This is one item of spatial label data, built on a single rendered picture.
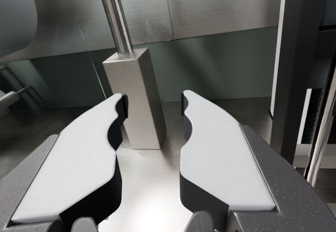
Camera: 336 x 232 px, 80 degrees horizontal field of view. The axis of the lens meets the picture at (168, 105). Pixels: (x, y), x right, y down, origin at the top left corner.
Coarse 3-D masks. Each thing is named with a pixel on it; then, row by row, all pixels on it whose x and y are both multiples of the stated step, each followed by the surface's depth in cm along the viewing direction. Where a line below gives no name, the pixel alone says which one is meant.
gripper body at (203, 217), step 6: (204, 210) 5; (192, 216) 5; (198, 216) 5; (204, 216) 5; (210, 216) 5; (78, 222) 5; (84, 222) 5; (90, 222) 5; (192, 222) 5; (198, 222) 5; (204, 222) 5; (210, 222) 5; (72, 228) 5; (78, 228) 5; (84, 228) 5; (90, 228) 5; (96, 228) 5; (186, 228) 5; (192, 228) 5; (198, 228) 5; (204, 228) 5; (210, 228) 5
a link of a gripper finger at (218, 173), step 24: (192, 96) 11; (192, 120) 9; (216, 120) 9; (192, 144) 8; (216, 144) 8; (240, 144) 8; (192, 168) 7; (216, 168) 7; (240, 168) 7; (192, 192) 6; (216, 192) 6; (240, 192) 6; (264, 192) 6; (216, 216) 6
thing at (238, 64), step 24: (168, 48) 69; (192, 48) 68; (216, 48) 66; (240, 48) 65; (264, 48) 63; (96, 72) 80; (168, 72) 74; (192, 72) 72; (216, 72) 70; (240, 72) 69; (264, 72) 67; (168, 96) 80; (216, 96) 75; (240, 96) 73; (264, 96) 72
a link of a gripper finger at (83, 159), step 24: (120, 96) 12; (96, 120) 10; (120, 120) 11; (72, 144) 8; (96, 144) 8; (48, 168) 7; (72, 168) 7; (96, 168) 7; (48, 192) 6; (72, 192) 6; (96, 192) 6; (120, 192) 7; (24, 216) 6; (48, 216) 6; (72, 216) 6; (96, 216) 7
